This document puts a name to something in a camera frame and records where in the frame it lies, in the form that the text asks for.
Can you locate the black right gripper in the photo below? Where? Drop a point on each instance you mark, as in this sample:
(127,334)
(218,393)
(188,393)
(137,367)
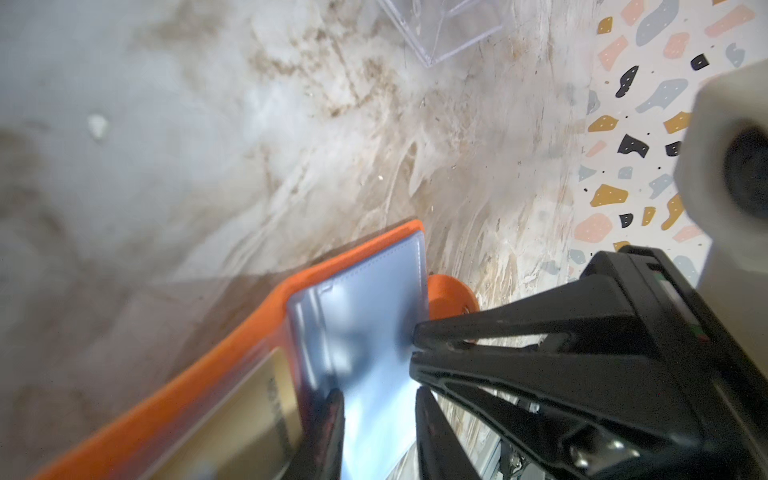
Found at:
(650,385)

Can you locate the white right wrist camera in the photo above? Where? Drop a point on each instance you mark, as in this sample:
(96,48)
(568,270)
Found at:
(721,175)

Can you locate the clear acrylic card display stand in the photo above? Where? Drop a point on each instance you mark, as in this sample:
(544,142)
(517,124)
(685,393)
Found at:
(438,29)

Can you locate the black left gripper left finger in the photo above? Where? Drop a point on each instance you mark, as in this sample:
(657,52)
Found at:
(320,454)

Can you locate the gold VIP card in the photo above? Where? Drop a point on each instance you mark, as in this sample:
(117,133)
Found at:
(252,433)

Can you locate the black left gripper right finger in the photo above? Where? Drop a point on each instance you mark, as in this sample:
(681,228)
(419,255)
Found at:
(440,454)

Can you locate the orange card wallet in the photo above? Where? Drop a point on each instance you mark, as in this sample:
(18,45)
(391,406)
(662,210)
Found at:
(344,323)

